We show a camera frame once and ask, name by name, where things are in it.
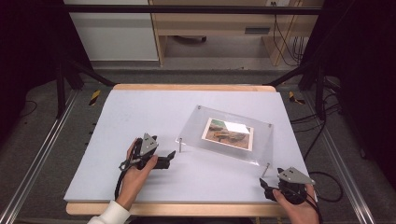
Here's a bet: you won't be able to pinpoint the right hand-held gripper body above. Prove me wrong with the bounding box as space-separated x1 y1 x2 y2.
274 166 316 205

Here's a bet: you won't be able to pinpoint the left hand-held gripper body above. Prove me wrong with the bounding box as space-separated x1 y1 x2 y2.
119 133 163 172

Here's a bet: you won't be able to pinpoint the clear acrylic photo frame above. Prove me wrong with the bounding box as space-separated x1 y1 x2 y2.
176 105 275 178

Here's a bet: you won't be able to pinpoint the painted boats picture card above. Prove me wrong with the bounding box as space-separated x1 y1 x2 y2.
201 117 255 152

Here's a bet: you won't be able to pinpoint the person's right hand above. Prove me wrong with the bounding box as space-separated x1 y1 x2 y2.
273 183 319 224

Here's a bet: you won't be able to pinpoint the person's left hand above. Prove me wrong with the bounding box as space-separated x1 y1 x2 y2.
116 138 159 211

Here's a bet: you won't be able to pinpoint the light grey table mat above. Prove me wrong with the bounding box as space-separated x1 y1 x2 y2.
64 89 318 204

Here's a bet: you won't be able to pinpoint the wooden table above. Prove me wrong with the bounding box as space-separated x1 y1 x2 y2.
65 83 317 218

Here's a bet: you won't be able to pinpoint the yellow clamp right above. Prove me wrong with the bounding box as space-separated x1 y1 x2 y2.
288 91 306 105

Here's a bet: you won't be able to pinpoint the black metal stand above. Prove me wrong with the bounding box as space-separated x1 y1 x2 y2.
266 58 329 121
55 58 117 119

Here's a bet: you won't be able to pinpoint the white cabinet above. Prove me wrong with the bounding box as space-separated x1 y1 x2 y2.
63 0 160 62

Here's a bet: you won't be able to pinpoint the black curved object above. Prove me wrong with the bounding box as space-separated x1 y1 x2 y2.
172 35 207 44

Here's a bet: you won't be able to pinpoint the dark curtain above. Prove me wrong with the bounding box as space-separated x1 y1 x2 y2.
0 0 92 144
299 0 396 183

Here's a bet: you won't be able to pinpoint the wooden desk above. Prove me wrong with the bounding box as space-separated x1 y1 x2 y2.
148 0 325 67

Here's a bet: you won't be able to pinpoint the black horizontal bar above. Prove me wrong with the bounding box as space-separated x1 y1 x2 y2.
61 4 323 16

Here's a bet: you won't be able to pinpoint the white power strip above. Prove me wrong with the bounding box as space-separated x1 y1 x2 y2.
265 0 291 7

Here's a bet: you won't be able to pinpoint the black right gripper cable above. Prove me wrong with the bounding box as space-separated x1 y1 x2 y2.
295 186 323 224

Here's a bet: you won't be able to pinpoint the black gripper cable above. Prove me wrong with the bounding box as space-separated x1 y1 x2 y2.
295 186 323 224
114 139 144 201

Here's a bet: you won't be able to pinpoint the black floor cable bundle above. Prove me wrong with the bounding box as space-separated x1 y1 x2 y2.
290 77 344 162

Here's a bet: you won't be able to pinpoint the looped black floor cable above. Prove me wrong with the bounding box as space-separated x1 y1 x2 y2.
307 171 344 203

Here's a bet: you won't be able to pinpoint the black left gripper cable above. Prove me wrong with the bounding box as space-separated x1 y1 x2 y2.
114 139 144 201

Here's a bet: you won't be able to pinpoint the aluminium floor rail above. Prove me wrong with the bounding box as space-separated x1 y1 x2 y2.
0 89 79 224
302 91 377 224

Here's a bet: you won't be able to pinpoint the thin black floor cable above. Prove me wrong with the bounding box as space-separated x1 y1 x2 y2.
18 99 38 119

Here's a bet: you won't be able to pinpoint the hanging black cables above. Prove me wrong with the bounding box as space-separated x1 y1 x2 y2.
271 1 305 67

